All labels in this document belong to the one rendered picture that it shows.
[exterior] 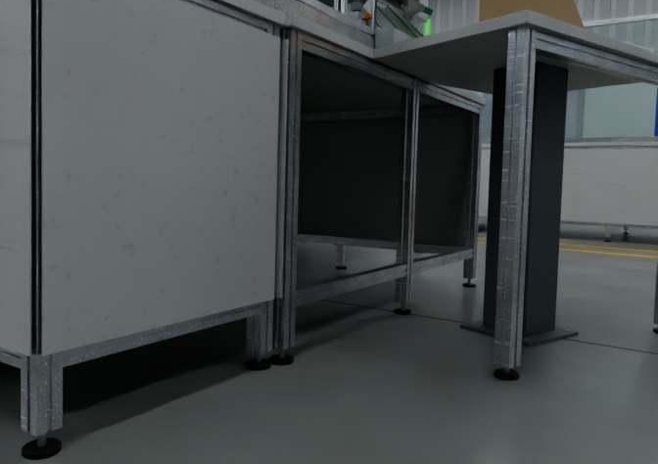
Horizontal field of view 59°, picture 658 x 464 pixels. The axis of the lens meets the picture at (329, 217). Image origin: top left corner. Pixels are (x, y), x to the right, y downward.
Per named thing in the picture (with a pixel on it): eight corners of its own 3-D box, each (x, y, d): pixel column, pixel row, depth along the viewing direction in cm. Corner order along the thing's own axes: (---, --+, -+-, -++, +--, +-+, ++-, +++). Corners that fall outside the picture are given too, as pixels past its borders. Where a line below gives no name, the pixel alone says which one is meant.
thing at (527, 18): (698, 75, 185) (698, 66, 185) (527, 23, 131) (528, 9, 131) (511, 98, 241) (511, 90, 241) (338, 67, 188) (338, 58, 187)
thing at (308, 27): (486, 105, 266) (486, 99, 266) (292, 24, 139) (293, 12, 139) (247, 116, 341) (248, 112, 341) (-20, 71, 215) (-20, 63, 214)
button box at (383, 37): (420, 59, 205) (420, 40, 204) (393, 46, 187) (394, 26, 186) (401, 61, 208) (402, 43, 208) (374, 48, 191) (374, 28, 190)
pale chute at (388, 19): (419, 55, 238) (426, 46, 235) (400, 49, 228) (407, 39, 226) (382, 14, 250) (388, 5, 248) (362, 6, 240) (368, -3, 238)
